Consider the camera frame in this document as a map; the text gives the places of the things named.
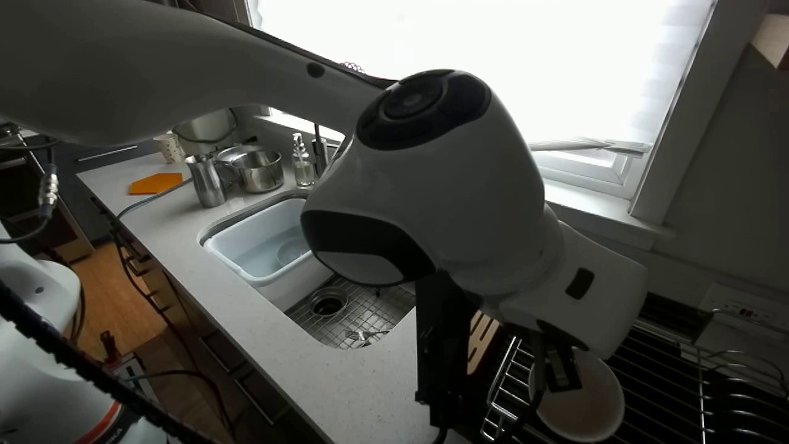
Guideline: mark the metal sink bottom grid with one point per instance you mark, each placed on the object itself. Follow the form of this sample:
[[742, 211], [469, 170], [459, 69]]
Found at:
[[369, 317]]

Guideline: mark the large pale storage jar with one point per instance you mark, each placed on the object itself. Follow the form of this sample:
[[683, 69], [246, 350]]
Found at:
[[205, 126]]

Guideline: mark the orange sponge cloth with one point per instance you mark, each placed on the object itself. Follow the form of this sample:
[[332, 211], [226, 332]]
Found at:
[[152, 183]]

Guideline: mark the slotted wooden knife block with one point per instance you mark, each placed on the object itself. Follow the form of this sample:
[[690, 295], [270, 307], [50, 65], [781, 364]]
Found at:
[[487, 342]]

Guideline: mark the stainless steel tumbler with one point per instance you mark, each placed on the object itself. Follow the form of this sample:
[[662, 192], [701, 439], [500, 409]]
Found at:
[[205, 181]]

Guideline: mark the stainless steel pot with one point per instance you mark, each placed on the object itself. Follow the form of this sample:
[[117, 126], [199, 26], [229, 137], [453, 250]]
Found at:
[[260, 173]]

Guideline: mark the grey undermount kitchen sink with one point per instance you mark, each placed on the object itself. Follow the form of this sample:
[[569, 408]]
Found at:
[[325, 305]]

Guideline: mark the chrome spring kitchen faucet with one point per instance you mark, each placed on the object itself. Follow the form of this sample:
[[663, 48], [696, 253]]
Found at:
[[320, 150]]

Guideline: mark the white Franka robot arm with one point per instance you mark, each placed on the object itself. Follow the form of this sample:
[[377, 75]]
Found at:
[[459, 187]]

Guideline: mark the white plastic wash basin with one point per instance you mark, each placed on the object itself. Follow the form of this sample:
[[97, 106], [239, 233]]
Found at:
[[272, 243]]

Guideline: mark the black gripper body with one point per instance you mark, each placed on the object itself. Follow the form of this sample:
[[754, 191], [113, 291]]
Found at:
[[554, 335]]

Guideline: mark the white paper cup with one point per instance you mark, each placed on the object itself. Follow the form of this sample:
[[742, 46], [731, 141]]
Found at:
[[588, 408]]

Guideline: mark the clear glass bottle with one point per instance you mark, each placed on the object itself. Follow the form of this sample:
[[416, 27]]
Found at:
[[303, 164]]

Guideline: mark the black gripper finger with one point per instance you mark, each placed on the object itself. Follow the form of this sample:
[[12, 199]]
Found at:
[[563, 371]]

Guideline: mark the small white bottle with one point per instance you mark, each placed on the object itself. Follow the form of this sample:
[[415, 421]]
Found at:
[[170, 148]]

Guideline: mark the grey window rail bar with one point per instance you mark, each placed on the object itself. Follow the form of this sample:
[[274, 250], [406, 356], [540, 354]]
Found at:
[[588, 148]]

